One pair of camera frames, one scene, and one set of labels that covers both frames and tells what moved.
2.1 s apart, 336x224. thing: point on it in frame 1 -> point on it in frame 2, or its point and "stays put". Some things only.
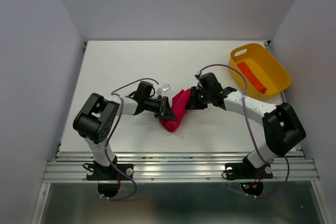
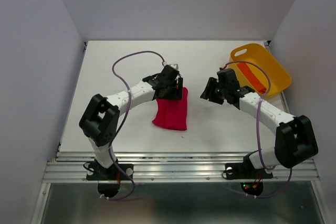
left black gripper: x=164 y=111 -> x=177 y=93
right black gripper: x=193 y=104 -> x=208 y=92
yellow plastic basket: x=264 y=65 stays put
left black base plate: x=95 y=172 stays put
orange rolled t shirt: x=252 y=78 stays put
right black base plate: x=246 y=170 stays put
